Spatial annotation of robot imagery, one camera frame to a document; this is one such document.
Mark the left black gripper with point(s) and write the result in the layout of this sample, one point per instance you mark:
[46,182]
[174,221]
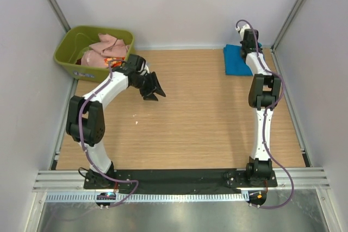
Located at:
[148,85]

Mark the blue t shirt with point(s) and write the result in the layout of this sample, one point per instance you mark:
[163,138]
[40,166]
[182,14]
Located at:
[234,62]

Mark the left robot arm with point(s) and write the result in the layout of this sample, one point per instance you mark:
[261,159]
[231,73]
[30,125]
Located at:
[85,118]

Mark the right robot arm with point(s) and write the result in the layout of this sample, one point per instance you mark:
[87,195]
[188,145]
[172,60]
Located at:
[211,120]

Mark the red orange patterned garment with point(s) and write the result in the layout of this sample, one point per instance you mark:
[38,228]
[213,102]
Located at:
[112,62]

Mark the pink folded shirt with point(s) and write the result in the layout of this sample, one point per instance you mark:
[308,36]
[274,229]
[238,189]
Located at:
[108,46]

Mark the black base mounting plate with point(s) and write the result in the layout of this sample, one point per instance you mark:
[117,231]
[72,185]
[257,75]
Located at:
[192,181]

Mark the white slotted cable duct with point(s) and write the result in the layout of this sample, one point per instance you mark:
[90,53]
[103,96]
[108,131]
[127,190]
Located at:
[106,197]

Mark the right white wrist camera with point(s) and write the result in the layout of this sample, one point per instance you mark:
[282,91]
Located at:
[240,30]

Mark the right aluminium corner post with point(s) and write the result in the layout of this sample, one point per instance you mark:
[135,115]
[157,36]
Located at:
[287,23]

